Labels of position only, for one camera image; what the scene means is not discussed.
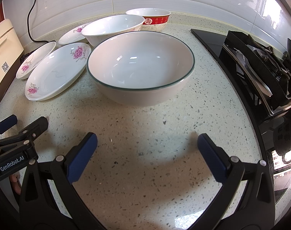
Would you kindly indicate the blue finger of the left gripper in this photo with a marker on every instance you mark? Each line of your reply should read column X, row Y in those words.
column 32, row 129
column 7, row 123

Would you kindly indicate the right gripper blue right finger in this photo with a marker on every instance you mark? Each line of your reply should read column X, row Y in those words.
column 226, row 170

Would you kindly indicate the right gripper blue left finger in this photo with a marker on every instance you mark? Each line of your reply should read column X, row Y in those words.
column 68, row 169

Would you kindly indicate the small floral white plate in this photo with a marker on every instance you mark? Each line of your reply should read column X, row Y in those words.
column 34, row 59

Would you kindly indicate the large floral white plate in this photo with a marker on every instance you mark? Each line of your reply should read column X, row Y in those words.
column 57, row 71

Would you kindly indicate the large green-rimmed white bowl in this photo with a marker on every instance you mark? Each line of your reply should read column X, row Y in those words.
column 141, row 68

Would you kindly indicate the plain white bowl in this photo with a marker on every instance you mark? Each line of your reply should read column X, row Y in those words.
column 102, row 29

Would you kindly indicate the red and white bowl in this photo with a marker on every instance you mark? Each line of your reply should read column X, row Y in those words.
column 155, row 18

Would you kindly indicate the person's left hand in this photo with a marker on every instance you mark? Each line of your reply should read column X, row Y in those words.
column 15, row 184

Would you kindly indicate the cream rice cooker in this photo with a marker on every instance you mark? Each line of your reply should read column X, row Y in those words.
column 11, row 51

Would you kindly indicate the black gas stove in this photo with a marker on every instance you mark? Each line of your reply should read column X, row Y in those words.
column 263, row 82

